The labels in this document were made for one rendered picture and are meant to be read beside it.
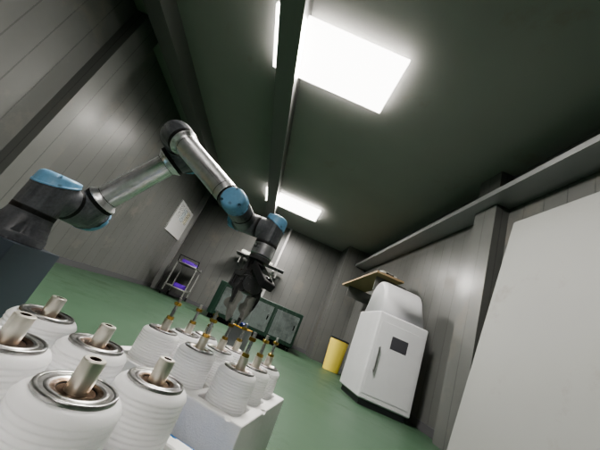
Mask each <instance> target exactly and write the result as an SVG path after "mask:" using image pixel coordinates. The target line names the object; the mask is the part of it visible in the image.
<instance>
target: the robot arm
mask: <svg viewBox="0 0 600 450"><path fill-rule="evenodd" d="M160 138H161V141H162V144H163V145H164V147H163V148H162V149H161V150H160V153H159V155H157V156H156V157H155V158H153V159H151V160H149V161H147V162H145V163H143V164H141V165H139V166H138V167H137V168H135V169H133V170H131V171H128V172H127V173H125V174H123V175H121V176H120V177H118V178H117V179H114V180H112V181H110V182H109V183H107V184H105V185H103V186H101V187H90V188H88V189H86V190H84V191H82V188H83V185H81V184H80V183H78V182H77V181H75V180H72V179H69V178H67V177H65V176H63V175H61V174H59V173H56V172H54V171H50V170H48V169H40V170H38V171H37V172H36V173H35V174H34V175H33V176H31V177H30V178H29V180H28V182H27V183H26V184H25V185H24V186H23V187H22V188H21V190H20V191H19V192H18V193H17V194H16V195H15V196H14V198H13V199H12V200H11V201H10V202H9V203H8V204H7V205H6V206H5V207H4V208H2V209H0V236H1V237H4V238H8V239H10V240H12V241H15V242H18V243H20V244H23V245H25V246H30V247H33V248H36V249H39V250H42V249H43V248H44V247H45V245H46V243H47V242H46V241H47V240H48V237H49V234H50V231H51V228H52V226H53V225H54V223H55V222H56V221H57V219H59V220H62V221H65V222H67V223H69V224H70V225H72V226H73V227H75V228H77V229H83V230H86V231H94V230H98V229H101V228H103V227H104V226H105V225H107V224H108V222H109V220H110V219H111V218H112V214H114V213H115V208H116V207H117V206H119V205H121V204H123V203H125V202H127V201H128V200H130V199H131V198H133V197H134V196H137V195H139V194H140V193H142V192H144V191H146V190H147V189H149V188H151V187H152V186H154V185H156V184H158V183H159V182H161V181H163V180H165V179H167V178H169V177H170V176H171V175H178V176H180V175H182V174H183V173H186V174H195V175H196V176H197V177H198V178H199V179H200V180H201V182H202V183H203V184H204V185H205V187H206V188H207V189H208V190H209V192H210V193H211V194H212V195H213V197H214V198H215V199H216V200H217V202H218V203H219V204H220V205H221V207H222V208H223V210H224V211H225V212H226V213H227V215H228V219H227V223H228V226H229V227H231V228H233V229H234V230H236V231H240V232H243V233H246V234H247V235H250V236H252V237H255V238H257V239H256V240H255V243H254V246H253V248H252V250H251V253H250V255H248V256H247V257H246V259H247V261H246V264H245V267H244V269H241V270H237V269H235V271H234V273H233V275H232V277H231V279H230V281H229V284H230V285H231V286H232V287H233V288H232V293H231V296H230V297H227V298H226V299H225V300H224V305H225V306H226V308H227V310H226V321H228V320H229V319H230V318H231V317H232V316H233V312H234V311H235V310H236V309H237V305H238V303H239V302H240V301H241V300H242V298H243V294H242V292H244V293H247V294H248V293H249V295H248V296H247V297H246V300H245V302H244V303H242V304H240V305H239V307H238V310H239V312H240V313H241V314H240V316H239V317H238V319H237V323H236V325H239V324H240V323H241V322H242V321H243V320H244V319H245V318H246V317H247V316H248V315H249V313H250V312H251V311H252V310H253V309H254V308H255V307H256V305H257V304H258V302H259V300H260V298H261V293H262V291H263V290H262V288H263V289H266V290H267V291H269V292H271V291H272V290H273V289H274V288H275V285H274V283H273V281H272V279H271V276H270V274H269V272H267V270H266V268H265V266H269V264H270V261H271V260H272V258H273V256H274V255H275V252H276V249H277V247H278V245H279V242H280V240H281V238H282V236H283V235H284V232H285V229H286V227H287V225H288V223H287V221H286V220H285V219H284V218H283V217H282V216H280V215H278V214H276V213H270V214H269V215H268V216H267V217H266V218H265V217H262V216H260V215H257V214H254V212H253V209H252V207H251V205H250V204H249V200H248V197H247V195H246V194H245V193H244V191H243V190H242V189H240V188H238V187H237V186H236V185H235V184H234V183H233V182H232V180H231V179H230V178H229V177H228V176H227V175H226V173H225V172H224V171H223V170H222V169H221V167H220V166H219V165H218V164H217V163H216V162H215V161H214V159H213V158H212V157H211V156H210V155H209V154H208V153H207V152H206V151H205V150H204V149H203V147H202V146H201V145H200V143H199V141H198V139H197V136H196V134H195V133H194V131H193V130H192V129H191V128H190V127H189V126H188V125H187V124H186V123H185V122H184V121H179V120H171V121H167V122H166V123H164V124H163V125H162V128H161V131H160ZM234 274H235V275H234ZM233 276H234V277H233Z"/></svg>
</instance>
